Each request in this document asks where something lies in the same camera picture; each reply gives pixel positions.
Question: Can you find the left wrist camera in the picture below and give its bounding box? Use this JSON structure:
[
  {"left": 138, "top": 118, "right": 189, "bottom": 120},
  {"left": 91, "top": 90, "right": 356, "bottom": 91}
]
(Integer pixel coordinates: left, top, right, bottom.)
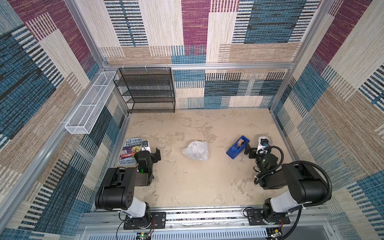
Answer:
[{"left": 141, "top": 141, "right": 152, "bottom": 153}]

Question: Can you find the white wire mesh basket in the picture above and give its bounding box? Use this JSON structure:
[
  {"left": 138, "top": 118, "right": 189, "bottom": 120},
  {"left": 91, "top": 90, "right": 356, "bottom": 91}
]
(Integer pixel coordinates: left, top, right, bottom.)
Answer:
[{"left": 65, "top": 72, "right": 117, "bottom": 135}]

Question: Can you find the black corrugated cable conduit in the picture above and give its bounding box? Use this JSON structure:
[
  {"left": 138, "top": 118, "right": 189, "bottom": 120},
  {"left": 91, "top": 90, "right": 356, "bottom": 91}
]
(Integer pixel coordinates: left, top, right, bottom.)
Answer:
[{"left": 287, "top": 160, "right": 333, "bottom": 208}]

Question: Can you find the clear tape roll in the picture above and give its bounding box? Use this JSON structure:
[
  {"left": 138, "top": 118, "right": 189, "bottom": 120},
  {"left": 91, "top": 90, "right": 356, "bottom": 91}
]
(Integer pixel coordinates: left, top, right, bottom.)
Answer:
[{"left": 259, "top": 136, "right": 273, "bottom": 146}]

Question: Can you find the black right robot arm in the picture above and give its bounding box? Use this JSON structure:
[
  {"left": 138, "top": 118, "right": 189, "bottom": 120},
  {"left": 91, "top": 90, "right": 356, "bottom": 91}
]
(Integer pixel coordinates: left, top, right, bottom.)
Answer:
[{"left": 243, "top": 139, "right": 333, "bottom": 225}]

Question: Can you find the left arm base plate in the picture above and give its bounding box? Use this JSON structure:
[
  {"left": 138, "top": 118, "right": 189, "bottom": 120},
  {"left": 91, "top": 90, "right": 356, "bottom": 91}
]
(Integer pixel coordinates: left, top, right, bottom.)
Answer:
[{"left": 123, "top": 212, "right": 167, "bottom": 231}]

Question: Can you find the clear bubble wrap sheet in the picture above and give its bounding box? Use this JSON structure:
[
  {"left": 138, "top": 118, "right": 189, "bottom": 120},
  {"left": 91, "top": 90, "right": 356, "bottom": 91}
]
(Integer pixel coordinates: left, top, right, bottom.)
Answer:
[{"left": 182, "top": 141, "right": 209, "bottom": 161}]

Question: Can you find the black wire shelf rack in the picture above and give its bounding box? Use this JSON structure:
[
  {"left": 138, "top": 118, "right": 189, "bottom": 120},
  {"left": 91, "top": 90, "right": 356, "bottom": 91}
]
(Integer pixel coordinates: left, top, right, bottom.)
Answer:
[{"left": 114, "top": 67, "right": 176, "bottom": 114}]

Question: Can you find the aluminium front rail frame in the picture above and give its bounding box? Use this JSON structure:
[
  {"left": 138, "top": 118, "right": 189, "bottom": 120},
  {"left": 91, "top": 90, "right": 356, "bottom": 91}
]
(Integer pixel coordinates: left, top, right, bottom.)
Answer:
[{"left": 75, "top": 206, "right": 342, "bottom": 240}]

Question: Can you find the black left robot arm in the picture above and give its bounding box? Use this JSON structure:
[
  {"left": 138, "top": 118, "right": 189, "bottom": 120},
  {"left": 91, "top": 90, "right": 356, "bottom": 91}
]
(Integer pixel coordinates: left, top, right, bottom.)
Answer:
[{"left": 95, "top": 149, "right": 161, "bottom": 230}]

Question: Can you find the blue tape dispenser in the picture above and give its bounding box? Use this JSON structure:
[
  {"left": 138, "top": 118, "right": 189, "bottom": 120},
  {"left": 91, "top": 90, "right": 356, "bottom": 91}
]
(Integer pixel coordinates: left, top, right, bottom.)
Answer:
[{"left": 226, "top": 136, "right": 250, "bottom": 159}]

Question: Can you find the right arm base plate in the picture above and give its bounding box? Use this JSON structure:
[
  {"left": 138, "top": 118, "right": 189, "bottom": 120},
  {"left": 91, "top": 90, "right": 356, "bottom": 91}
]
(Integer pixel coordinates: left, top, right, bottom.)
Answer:
[{"left": 243, "top": 208, "right": 291, "bottom": 226}]

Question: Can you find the colourful treehouse book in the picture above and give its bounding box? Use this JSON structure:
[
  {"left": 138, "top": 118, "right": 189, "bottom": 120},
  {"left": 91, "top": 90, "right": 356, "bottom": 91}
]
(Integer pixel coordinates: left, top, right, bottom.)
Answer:
[{"left": 117, "top": 138, "right": 143, "bottom": 166}]

